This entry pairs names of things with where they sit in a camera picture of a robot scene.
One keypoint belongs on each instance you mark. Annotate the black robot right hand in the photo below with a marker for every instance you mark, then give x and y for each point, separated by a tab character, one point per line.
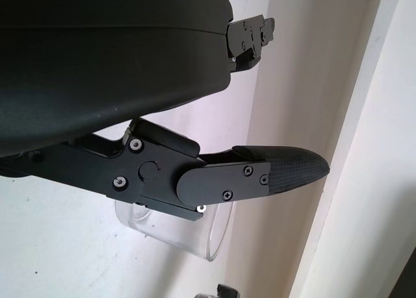
227	291

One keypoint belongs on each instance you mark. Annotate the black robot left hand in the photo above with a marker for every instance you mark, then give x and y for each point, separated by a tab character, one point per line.
97	67

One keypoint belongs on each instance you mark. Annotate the clear glass cup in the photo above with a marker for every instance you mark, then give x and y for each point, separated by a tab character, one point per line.
182	236

